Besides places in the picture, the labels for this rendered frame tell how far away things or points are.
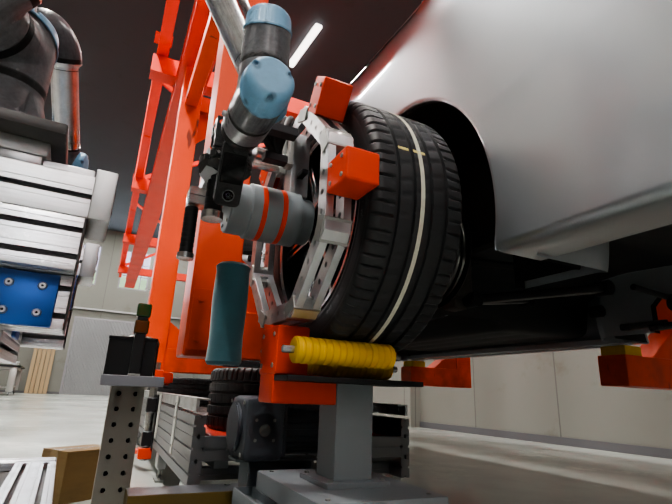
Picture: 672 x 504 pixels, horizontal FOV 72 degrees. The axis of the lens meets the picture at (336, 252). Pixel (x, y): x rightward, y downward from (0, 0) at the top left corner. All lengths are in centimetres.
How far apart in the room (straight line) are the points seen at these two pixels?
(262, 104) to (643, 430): 492
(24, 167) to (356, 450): 87
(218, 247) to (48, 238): 88
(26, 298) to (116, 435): 90
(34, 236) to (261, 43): 46
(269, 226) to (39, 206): 49
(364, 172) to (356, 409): 57
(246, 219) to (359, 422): 55
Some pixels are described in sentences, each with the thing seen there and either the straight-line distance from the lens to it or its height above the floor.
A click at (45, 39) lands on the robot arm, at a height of 100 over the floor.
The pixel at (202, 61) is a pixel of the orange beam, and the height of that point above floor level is 261.
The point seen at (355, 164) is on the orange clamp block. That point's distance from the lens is 91.
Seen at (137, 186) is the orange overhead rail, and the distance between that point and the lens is 760.
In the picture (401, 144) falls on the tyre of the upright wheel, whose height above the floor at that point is 95.
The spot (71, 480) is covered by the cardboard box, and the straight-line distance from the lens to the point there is 215.
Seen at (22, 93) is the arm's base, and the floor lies 88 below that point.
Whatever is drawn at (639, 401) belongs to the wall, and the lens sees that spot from 528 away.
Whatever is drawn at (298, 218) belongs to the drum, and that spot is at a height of 83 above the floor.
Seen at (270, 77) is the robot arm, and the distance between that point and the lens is 71.
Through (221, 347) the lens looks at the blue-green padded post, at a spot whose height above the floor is 52.
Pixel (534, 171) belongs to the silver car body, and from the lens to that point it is 106.
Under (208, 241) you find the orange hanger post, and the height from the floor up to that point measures 91.
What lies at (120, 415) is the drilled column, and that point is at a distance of 169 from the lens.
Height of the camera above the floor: 42
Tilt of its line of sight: 17 degrees up
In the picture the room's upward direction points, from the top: 2 degrees clockwise
